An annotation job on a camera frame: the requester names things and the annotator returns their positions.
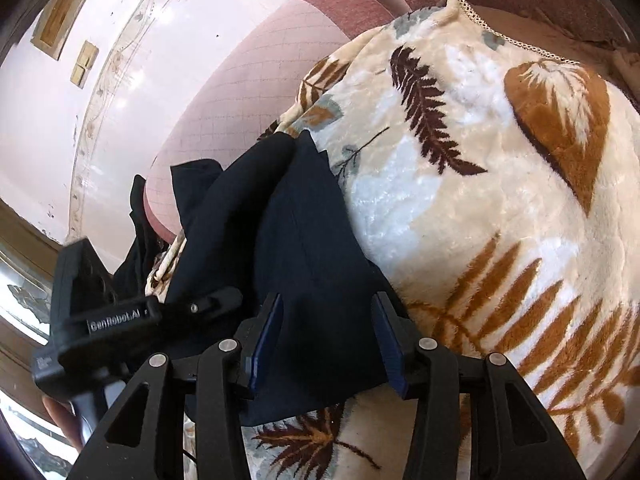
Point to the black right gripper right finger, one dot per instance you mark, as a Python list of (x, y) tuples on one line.
[(484, 400)]

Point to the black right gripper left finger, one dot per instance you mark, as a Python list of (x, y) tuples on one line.
[(140, 436)]

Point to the navy blue zip jacket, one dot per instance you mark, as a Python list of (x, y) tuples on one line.
[(275, 222)]

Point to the left hand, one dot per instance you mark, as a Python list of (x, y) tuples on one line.
[(66, 420)]

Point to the black garment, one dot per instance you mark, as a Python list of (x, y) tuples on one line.
[(130, 277)]

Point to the wooden framed window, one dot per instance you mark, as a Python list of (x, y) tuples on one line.
[(27, 265)]

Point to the leaf pattern fleece blanket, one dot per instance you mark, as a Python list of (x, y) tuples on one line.
[(494, 178)]

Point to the pink quilted mattress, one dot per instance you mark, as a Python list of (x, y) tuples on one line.
[(250, 89)]

